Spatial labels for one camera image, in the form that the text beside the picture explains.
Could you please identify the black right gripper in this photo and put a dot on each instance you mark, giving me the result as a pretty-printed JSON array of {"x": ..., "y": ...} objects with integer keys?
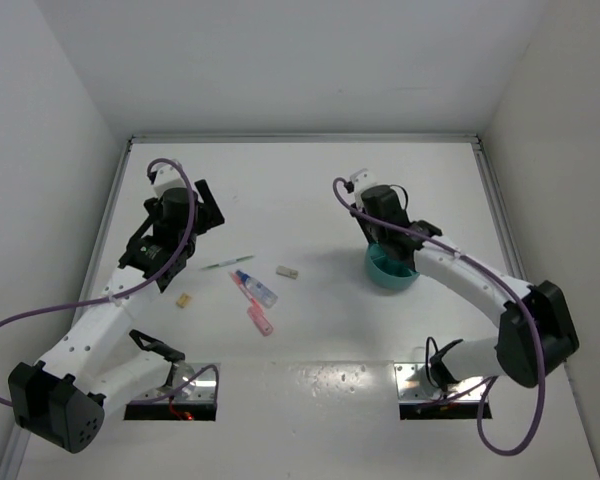
[{"x": 361, "y": 222}]

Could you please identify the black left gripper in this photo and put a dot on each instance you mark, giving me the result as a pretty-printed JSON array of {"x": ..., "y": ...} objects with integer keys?
[{"x": 208, "y": 215}]

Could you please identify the clear glue bottle blue cap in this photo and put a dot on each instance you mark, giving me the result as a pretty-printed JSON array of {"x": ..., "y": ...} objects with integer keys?
[{"x": 259, "y": 291}]

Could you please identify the grey eraser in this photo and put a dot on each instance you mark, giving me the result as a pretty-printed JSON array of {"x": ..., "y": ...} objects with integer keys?
[{"x": 287, "y": 272}]

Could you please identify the pink highlighter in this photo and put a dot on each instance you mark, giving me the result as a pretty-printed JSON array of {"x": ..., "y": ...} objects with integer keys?
[{"x": 260, "y": 321}]

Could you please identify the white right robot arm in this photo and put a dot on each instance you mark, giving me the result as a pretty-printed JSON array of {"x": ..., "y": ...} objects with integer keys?
[{"x": 535, "y": 329}]

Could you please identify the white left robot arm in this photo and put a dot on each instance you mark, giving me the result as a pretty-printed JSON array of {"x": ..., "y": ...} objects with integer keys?
[{"x": 103, "y": 363}]

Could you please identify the green pen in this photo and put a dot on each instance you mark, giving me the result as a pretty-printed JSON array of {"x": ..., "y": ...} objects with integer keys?
[{"x": 228, "y": 262}]

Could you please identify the red pen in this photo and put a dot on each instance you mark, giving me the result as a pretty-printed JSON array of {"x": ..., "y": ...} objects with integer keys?
[{"x": 245, "y": 292}]

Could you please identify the teal round organizer container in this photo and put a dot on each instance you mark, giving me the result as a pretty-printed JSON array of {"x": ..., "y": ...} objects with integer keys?
[{"x": 387, "y": 273}]

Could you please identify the small yellow eraser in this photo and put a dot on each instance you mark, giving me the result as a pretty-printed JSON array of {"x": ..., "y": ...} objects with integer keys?
[{"x": 183, "y": 301}]

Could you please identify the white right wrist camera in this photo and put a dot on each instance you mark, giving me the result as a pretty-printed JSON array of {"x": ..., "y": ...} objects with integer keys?
[{"x": 360, "y": 181}]

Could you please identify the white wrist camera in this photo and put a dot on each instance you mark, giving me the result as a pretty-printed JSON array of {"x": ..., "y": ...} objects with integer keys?
[
  {"x": 360, "y": 181},
  {"x": 164, "y": 177}
]

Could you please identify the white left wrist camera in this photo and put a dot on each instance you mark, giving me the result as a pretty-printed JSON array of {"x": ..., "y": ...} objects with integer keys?
[{"x": 164, "y": 177}]

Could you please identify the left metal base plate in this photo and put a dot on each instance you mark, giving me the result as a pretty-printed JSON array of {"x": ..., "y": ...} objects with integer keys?
[{"x": 190, "y": 383}]

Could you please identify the metal base plate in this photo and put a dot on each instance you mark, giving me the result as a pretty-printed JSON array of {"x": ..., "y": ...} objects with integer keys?
[
  {"x": 190, "y": 383},
  {"x": 413, "y": 388}
]

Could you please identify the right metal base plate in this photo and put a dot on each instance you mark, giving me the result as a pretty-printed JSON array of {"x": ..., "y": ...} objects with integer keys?
[{"x": 413, "y": 388}]

